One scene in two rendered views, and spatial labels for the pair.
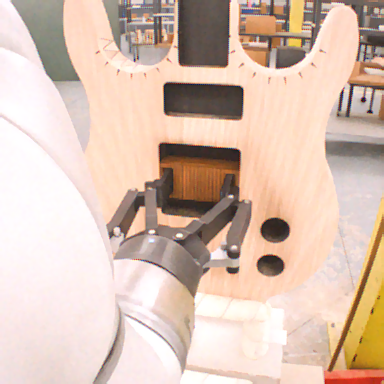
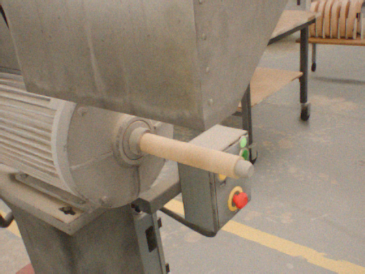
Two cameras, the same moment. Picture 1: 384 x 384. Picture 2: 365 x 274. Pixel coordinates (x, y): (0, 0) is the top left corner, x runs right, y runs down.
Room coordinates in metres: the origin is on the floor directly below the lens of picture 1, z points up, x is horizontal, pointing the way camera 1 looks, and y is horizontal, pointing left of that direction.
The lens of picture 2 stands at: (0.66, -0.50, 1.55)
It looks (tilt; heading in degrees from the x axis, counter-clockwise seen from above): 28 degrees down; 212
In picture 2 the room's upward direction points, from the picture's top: 7 degrees counter-clockwise
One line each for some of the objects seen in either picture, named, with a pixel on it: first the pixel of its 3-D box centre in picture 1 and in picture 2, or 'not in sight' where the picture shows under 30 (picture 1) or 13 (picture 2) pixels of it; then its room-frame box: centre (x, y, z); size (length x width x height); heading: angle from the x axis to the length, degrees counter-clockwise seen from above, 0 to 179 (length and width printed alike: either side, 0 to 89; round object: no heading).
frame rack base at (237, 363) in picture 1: (200, 360); not in sight; (0.43, -0.01, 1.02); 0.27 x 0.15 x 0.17; 79
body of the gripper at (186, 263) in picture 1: (160, 263); not in sight; (0.26, 0.03, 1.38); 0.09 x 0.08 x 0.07; 168
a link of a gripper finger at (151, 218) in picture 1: (151, 221); not in sight; (0.33, 0.04, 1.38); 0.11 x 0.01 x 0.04; 8
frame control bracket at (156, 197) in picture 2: not in sight; (171, 186); (-0.07, -0.99, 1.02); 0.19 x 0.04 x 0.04; 170
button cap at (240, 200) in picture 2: not in sight; (238, 199); (-0.13, -0.85, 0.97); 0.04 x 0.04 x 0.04; 80
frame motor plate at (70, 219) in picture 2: not in sight; (62, 174); (0.09, -1.18, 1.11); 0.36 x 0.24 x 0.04; 80
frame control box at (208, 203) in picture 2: not in sight; (188, 185); (-0.12, -0.98, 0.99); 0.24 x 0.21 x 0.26; 80
